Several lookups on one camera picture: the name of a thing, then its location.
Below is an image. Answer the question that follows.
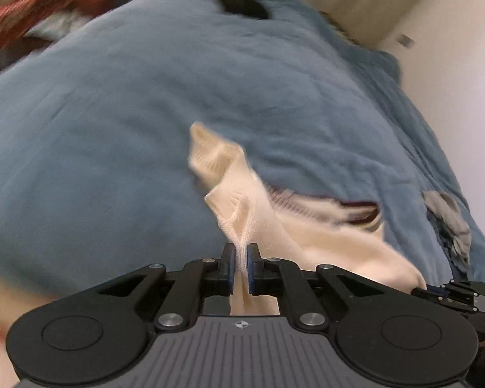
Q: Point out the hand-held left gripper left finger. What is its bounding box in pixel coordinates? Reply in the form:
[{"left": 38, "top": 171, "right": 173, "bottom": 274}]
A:
[{"left": 97, "top": 243, "right": 237, "bottom": 332}]

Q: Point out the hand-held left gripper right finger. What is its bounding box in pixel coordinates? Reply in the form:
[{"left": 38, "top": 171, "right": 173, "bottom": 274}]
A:
[{"left": 247, "top": 243, "right": 383, "bottom": 332}]

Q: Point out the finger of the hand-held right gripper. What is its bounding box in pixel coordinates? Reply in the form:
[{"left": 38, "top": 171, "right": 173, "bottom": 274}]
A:
[
  {"left": 411, "top": 285, "right": 475, "bottom": 315},
  {"left": 445, "top": 280, "right": 485, "bottom": 297}
]

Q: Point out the cream knit vest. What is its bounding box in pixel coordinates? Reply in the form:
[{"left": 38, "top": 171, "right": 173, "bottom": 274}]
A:
[{"left": 188, "top": 121, "right": 428, "bottom": 317}]

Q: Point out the grey crumpled garment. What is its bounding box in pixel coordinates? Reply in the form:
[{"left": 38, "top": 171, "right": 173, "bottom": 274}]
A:
[{"left": 422, "top": 190, "right": 472, "bottom": 268}]

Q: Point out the blue fleece blanket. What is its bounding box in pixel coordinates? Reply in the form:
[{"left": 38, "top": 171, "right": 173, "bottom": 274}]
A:
[{"left": 0, "top": 0, "right": 485, "bottom": 316}]

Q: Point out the dark patterned cloth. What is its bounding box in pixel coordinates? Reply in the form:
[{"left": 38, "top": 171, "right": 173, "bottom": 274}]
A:
[{"left": 321, "top": 10, "right": 360, "bottom": 45}]

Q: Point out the black cloth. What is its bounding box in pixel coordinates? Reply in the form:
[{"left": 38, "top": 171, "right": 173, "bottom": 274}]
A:
[{"left": 216, "top": 0, "right": 271, "bottom": 21}]

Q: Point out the red patterned tablecloth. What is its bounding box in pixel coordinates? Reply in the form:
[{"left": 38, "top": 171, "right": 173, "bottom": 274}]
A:
[{"left": 0, "top": 0, "right": 128, "bottom": 65}]

